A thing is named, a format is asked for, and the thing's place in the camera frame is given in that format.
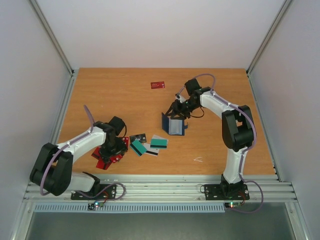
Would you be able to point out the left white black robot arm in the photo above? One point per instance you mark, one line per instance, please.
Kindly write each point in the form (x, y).
(53, 168)

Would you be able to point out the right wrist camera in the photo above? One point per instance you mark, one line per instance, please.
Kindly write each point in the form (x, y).
(179, 97)

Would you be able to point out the left circuit board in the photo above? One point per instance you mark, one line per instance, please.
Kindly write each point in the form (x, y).
(96, 205)

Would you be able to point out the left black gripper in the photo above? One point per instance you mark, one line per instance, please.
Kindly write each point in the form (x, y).
(122, 148)

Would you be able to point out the right circuit board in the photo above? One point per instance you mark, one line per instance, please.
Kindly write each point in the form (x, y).
(232, 204)

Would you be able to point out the left aluminium corner post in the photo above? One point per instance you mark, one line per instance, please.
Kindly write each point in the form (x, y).
(47, 28)

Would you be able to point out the red card bottom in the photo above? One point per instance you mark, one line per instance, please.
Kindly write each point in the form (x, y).
(102, 165)

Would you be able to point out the grey slotted cable duct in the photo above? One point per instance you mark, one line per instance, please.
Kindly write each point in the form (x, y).
(130, 208)

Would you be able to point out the lone red card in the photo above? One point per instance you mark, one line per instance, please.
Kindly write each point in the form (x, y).
(157, 85)

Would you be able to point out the teal card middle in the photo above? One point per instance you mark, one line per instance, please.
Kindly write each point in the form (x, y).
(138, 147)

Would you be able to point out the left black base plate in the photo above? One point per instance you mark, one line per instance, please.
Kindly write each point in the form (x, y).
(98, 192)

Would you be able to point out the red card behind teal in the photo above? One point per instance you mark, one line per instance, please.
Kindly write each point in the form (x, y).
(126, 141)

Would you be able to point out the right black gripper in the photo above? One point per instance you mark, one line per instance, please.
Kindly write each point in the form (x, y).
(179, 108)

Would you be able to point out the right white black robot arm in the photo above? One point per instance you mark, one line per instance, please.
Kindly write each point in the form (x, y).
(238, 135)

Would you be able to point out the aluminium rail frame front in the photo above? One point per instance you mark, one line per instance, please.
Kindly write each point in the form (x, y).
(188, 188)

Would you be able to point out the circuit board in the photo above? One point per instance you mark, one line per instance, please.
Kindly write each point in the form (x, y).
(96, 205)
(232, 204)

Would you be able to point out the aluminium corner post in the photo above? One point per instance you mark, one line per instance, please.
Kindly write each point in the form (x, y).
(47, 28)
(269, 35)

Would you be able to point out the navy blue card holder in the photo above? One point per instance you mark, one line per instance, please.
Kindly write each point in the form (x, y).
(173, 127)

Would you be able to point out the right aluminium corner post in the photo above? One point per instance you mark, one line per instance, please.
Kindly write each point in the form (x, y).
(269, 35)

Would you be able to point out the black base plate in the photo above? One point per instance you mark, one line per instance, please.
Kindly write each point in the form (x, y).
(214, 192)
(98, 192)

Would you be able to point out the teal card right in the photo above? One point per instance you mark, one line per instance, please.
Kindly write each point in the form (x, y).
(157, 143)

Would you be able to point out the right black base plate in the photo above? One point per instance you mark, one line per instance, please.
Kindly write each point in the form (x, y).
(214, 192)

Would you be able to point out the red card with chip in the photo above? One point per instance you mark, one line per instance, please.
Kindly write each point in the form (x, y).
(117, 158)

